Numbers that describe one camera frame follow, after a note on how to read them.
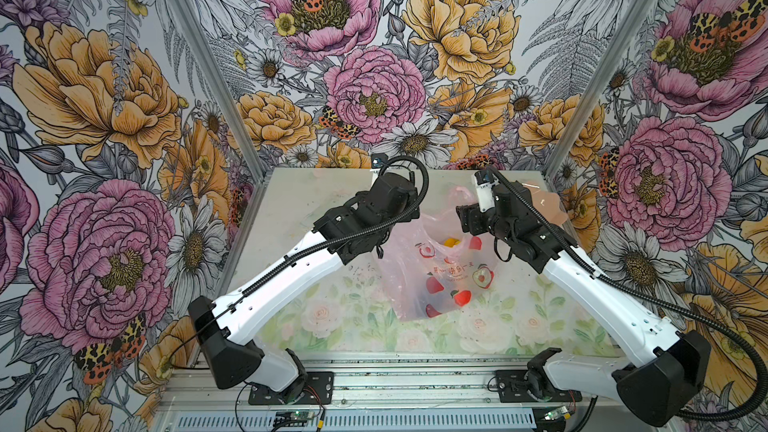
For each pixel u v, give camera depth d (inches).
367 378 30.6
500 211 23.4
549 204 43.8
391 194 18.7
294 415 28.1
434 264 33.4
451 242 36.7
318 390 29.2
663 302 16.4
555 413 28.2
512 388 29.2
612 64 35.4
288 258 17.1
